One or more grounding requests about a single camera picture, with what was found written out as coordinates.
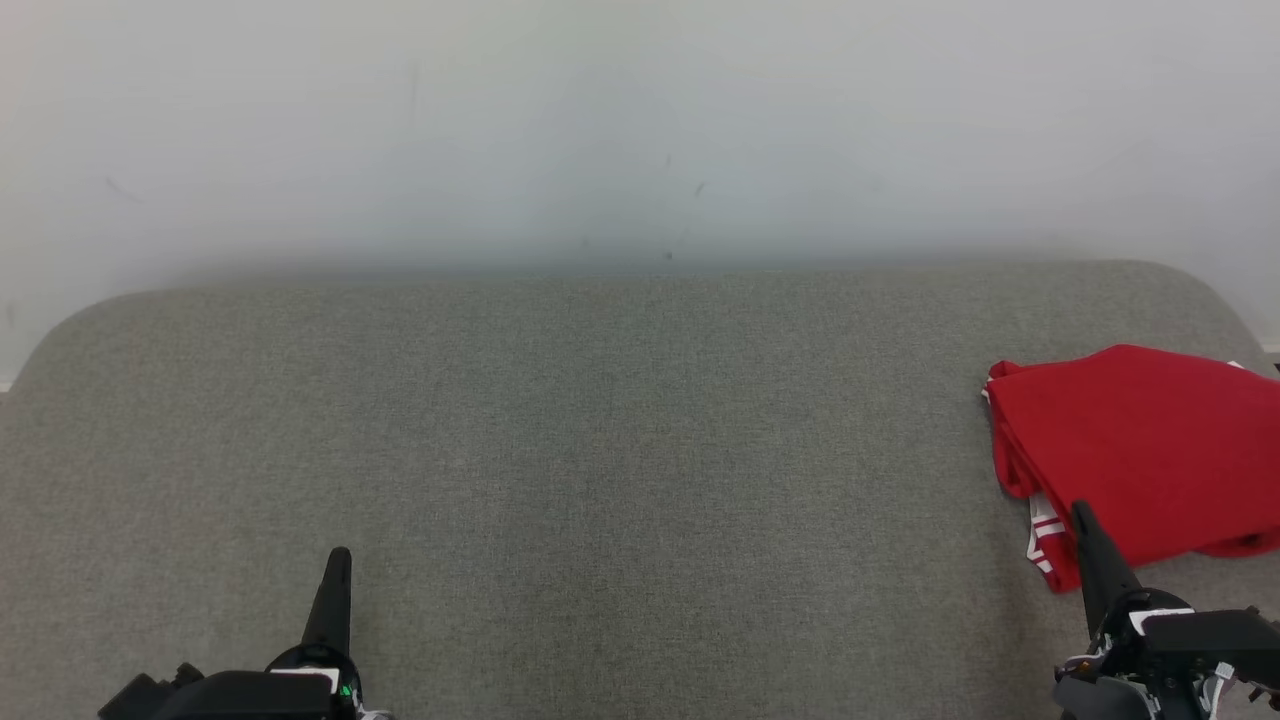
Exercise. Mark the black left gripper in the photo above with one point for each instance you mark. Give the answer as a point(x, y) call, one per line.
point(335, 665)

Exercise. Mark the red and white striped shirt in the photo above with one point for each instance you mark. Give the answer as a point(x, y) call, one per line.
point(1140, 440)

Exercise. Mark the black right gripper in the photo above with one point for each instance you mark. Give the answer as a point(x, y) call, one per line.
point(1125, 640)

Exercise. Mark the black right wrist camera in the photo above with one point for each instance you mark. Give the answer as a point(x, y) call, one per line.
point(1220, 640)

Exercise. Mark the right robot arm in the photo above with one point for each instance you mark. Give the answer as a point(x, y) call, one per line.
point(1100, 700)

